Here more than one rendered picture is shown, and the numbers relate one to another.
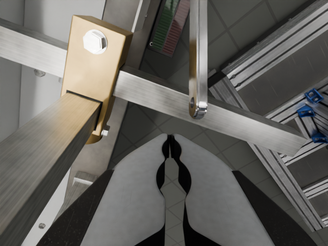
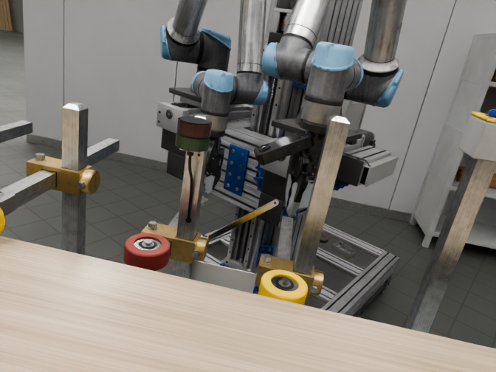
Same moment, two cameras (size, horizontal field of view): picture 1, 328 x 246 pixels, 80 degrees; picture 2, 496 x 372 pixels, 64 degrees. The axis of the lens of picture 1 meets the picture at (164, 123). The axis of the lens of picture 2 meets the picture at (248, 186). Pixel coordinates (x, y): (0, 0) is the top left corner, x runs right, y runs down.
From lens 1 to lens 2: 81 cm
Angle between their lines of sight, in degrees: 64
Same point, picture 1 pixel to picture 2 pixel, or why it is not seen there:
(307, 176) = (339, 277)
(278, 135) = (284, 221)
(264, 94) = not seen: hidden behind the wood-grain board
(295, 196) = (367, 278)
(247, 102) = not seen: hidden behind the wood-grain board
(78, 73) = (283, 266)
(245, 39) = not seen: outside the picture
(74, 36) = (267, 266)
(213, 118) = (286, 237)
